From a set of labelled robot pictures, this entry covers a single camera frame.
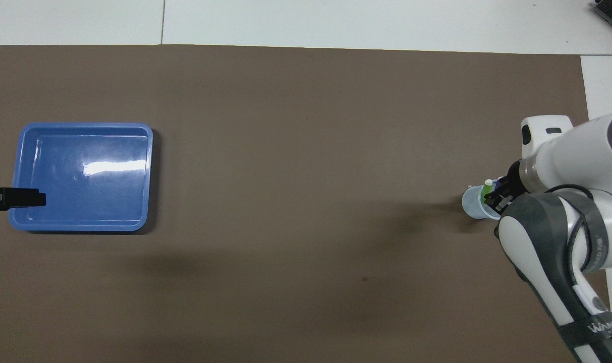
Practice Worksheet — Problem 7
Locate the blue plastic tray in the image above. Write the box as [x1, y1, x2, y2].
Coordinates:
[8, 123, 154, 232]

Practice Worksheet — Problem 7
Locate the brown table mat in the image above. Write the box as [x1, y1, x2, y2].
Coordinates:
[0, 44, 612, 363]

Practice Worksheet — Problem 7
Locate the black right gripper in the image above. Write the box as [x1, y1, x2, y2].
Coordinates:
[485, 160, 530, 212]

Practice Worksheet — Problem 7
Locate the translucent plastic cup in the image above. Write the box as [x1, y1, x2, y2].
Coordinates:
[461, 184, 503, 221]

